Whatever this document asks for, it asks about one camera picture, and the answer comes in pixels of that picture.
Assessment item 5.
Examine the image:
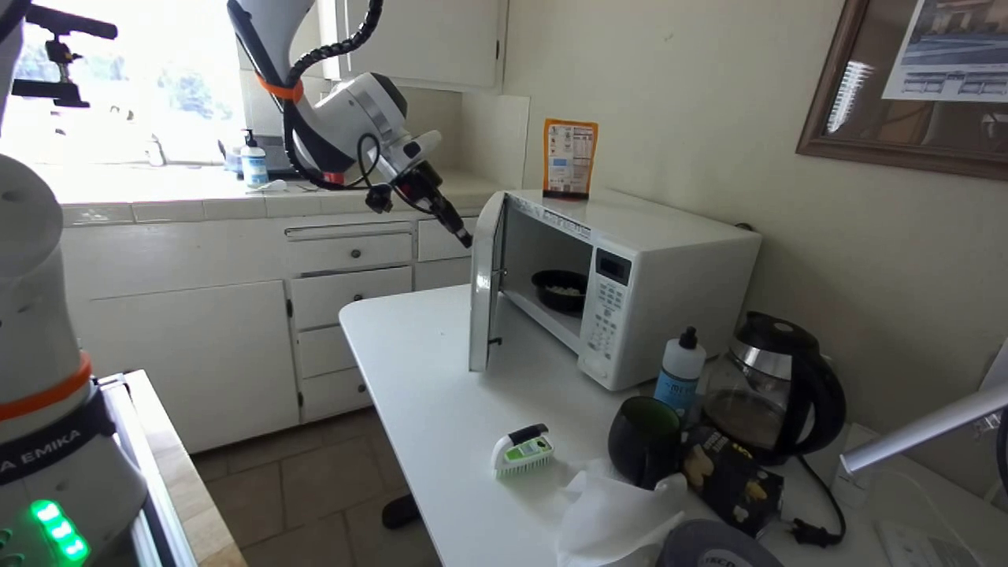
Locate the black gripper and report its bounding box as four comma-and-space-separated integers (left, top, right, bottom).
391, 165, 471, 250

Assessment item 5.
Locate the white microwave door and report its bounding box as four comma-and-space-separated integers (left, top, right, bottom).
468, 193, 507, 373

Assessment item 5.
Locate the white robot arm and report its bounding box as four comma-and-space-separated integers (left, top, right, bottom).
226, 0, 471, 250

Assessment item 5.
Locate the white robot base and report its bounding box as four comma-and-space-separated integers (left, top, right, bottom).
0, 158, 146, 567

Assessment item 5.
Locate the black bowl in microwave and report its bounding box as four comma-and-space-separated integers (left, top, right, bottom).
532, 270, 585, 315

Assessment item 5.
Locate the white microwave oven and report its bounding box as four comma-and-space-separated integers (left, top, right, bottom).
496, 190, 762, 390

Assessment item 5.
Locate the orange framed card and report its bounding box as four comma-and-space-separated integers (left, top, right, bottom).
542, 121, 597, 201

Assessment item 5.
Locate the soap dispenser bottle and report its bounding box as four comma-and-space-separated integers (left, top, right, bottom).
239, 133, 266, 187

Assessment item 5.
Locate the white kitchen counter cabinet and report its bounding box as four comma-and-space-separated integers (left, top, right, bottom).
54, 168, 468, 451

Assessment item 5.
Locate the white blue squeeze bottle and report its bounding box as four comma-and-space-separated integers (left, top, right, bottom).
655, 329, 704, 420

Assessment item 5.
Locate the black round object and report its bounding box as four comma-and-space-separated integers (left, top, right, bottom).
609, 396, 683, 489

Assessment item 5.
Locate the black table foot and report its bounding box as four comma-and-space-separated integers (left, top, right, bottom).
381, 495, 418, 528

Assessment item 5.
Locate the white plastic bag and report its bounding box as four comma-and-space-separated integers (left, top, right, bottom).
555, 470, 686, 567

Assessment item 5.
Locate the black glass electric kettle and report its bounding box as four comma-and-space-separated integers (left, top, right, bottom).
701, 311, 847, 462

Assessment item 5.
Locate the black yellow box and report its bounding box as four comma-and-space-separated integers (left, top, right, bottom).
683, 428, 784, 534

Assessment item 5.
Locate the grey tape roll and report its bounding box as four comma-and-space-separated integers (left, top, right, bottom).
659, 520, 781, 567

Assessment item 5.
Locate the wooden framed picture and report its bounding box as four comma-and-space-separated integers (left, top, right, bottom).
797, 0, 1008, 180

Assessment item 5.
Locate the white bar at right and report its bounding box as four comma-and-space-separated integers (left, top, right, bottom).
838, 385, 1008, 474

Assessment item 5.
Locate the white upper wall cabinet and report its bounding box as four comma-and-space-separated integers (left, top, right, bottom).
342, 0, 507, 90

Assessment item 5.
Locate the black camera on stand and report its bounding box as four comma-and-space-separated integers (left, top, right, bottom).
0, 0, 115, 106

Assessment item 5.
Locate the black kettle power cord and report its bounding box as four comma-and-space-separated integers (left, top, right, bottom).
784, 451, 851, 551

